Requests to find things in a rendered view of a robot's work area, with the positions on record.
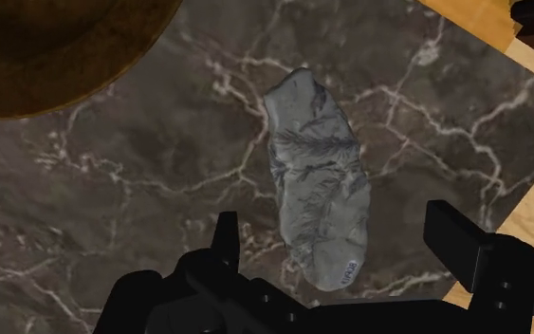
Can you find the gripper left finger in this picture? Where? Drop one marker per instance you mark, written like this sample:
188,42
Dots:
215,277

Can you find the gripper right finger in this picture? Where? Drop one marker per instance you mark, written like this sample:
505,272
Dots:
488,259

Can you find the brown round bowl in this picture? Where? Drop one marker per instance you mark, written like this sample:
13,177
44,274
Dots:
44,51

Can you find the grey fossil stone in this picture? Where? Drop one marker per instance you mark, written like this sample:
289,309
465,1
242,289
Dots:
318,180

